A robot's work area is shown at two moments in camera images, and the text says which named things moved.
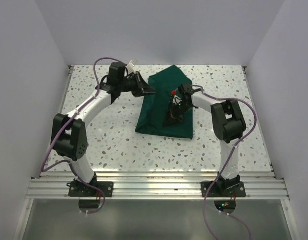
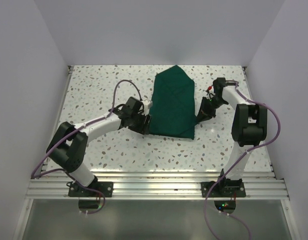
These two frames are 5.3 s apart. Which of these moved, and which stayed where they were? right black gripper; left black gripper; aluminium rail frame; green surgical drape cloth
Moved: right black gripper; left black gripper
Stayed: green surgical drape cloth; aluminium rail frame
